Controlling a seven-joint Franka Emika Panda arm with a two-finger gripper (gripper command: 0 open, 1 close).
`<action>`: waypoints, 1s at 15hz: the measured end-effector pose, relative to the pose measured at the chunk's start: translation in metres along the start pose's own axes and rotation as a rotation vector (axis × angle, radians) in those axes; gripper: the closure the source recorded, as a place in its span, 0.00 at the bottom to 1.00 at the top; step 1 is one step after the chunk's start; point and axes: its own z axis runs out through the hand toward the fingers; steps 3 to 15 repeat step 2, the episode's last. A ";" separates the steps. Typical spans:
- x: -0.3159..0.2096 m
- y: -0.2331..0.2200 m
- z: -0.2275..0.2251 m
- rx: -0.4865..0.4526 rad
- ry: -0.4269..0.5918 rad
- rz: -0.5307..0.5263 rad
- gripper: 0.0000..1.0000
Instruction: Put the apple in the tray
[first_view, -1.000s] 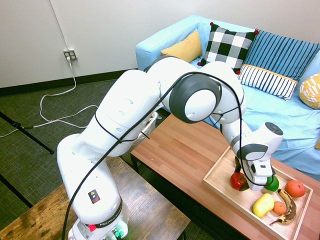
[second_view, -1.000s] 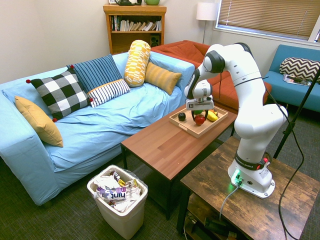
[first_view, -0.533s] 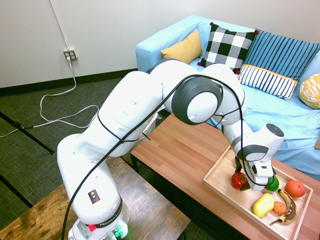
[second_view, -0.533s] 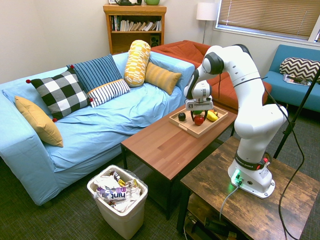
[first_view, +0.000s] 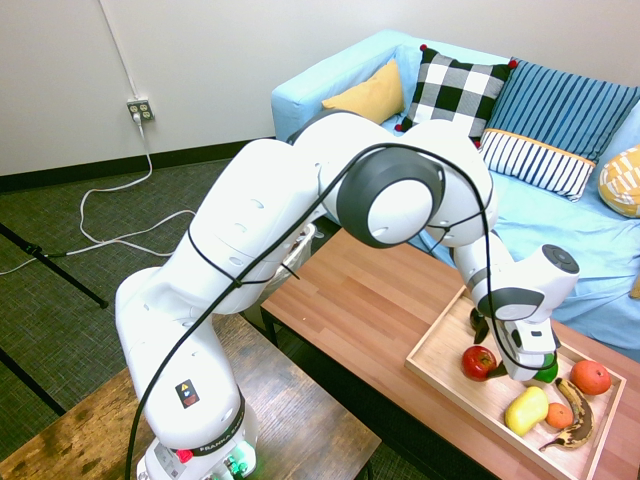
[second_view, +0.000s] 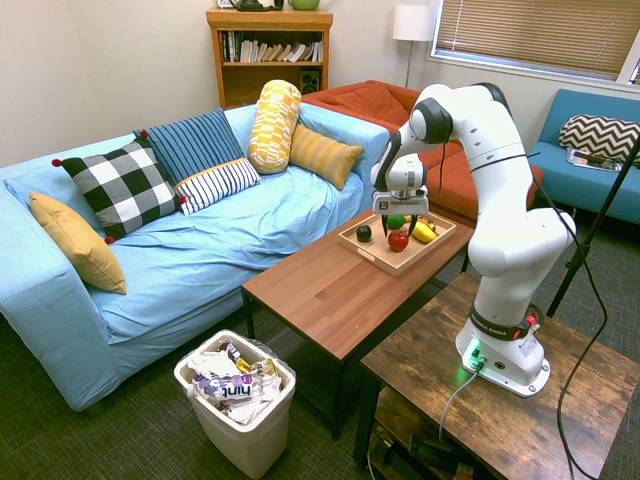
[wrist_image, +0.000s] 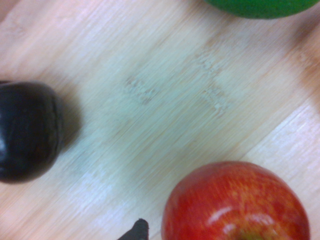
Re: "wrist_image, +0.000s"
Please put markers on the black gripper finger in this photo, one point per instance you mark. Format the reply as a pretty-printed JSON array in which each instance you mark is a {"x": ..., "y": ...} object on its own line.
[{"x": 138, "y": 231}]

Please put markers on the red apple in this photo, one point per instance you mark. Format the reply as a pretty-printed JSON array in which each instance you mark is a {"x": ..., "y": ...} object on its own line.
[{"x": 235, "y": 205}]

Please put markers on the light wooden tray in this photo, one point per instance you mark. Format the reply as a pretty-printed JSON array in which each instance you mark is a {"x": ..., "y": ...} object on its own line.
[{"x": 160, "y": 100}]

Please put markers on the black plum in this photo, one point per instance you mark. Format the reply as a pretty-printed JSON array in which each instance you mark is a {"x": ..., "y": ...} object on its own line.
[{"x": 27, "y": 132}]

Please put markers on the green lime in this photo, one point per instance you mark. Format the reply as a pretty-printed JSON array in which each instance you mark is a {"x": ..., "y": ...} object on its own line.
[{"x": 260, "y": 7}]

